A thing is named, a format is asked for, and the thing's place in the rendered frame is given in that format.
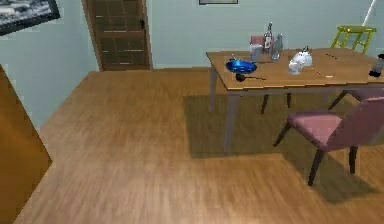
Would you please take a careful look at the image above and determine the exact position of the dark framed wall picture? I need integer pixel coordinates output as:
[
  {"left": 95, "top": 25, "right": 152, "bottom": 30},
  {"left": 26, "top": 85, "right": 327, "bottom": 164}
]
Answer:
[{"left": 198, "top": 0, "right": 239, "bottom": 6}]

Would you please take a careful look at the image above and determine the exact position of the clear wine bottle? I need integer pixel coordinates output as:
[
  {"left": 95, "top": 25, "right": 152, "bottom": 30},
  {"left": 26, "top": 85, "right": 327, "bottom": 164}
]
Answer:
[{"left": 263, "top": 21, "right": 274, "bottom": 55}]

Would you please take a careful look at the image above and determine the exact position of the wooden dining table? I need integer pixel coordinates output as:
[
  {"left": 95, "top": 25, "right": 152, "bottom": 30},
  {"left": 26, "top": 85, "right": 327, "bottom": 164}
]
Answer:
[{"left": 205, "top": 47, "right": 384, "bottom": 155}]

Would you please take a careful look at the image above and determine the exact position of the white kettle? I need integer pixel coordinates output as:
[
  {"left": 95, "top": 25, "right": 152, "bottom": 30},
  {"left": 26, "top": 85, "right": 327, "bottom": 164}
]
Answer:
[{"left": 288, "top": 46, "right": 314, "bottom": 76}]

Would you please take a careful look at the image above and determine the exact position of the pink upholstered chair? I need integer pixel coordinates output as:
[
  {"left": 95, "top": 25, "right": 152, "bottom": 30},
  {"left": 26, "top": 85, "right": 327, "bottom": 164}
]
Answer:
[
  {"left": 273, "top": 96, "right": 384, "bottom": 187},
  {"left": 249, "top": 35, "right": 292, "bottom": 115}
]

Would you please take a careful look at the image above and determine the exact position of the blue bowl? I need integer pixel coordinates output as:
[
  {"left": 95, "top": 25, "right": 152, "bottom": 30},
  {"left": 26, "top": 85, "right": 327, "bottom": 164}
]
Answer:
[{"left": 225, "top": 58, "right": 258, "bottom": 74}]

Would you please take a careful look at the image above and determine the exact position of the orange-brown wooden cabinet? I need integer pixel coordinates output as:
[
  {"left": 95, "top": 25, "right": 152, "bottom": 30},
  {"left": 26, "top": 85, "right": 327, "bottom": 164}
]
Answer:
[{"left": 0, "top": 64, "right": 53, "bottom": 224}]

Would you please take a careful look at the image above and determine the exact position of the dark brown room door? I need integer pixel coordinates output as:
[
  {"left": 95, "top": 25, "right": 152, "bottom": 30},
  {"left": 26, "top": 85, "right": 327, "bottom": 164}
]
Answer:
[{"left": 81, "top": 0, "right": 154, "bottom": 72}]

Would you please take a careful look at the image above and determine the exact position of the yellow-green wooden stool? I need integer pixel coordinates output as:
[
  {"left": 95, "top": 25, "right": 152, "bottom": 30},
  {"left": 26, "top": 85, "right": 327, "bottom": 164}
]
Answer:
[{"left": 330, "top": 25, "right": 378, "bottom": 56}]

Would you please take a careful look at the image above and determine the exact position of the grey glass bottle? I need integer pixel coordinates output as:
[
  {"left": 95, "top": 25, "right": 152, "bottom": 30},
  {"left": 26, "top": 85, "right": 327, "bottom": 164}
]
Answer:
[{"left": 270, "top": 33, "right": 284, "bottom": 62}]

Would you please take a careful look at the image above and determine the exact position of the black framed wall picture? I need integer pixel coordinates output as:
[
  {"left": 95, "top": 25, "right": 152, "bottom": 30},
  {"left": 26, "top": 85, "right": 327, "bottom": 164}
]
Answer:
[{"left": 0, "top": 0, "right": 62, "bottom": 37}]

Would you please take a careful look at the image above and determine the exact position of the black ladle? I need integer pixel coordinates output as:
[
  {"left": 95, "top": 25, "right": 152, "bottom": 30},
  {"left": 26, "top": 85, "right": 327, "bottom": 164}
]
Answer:
[{"left": 235, "top": 73, "right": 267, "bottom": 83}]

